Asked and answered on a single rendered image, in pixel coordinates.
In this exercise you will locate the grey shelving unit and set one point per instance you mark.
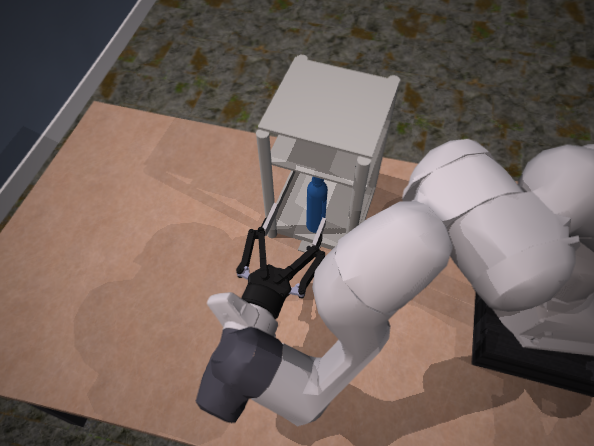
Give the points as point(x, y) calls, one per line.
point(336, 108)

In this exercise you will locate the blue bottle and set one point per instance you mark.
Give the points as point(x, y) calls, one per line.
point(316, 203)

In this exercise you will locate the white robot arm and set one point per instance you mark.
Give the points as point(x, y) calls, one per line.
point(513, 247)

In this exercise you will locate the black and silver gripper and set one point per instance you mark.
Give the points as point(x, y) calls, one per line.
point(276, 278)

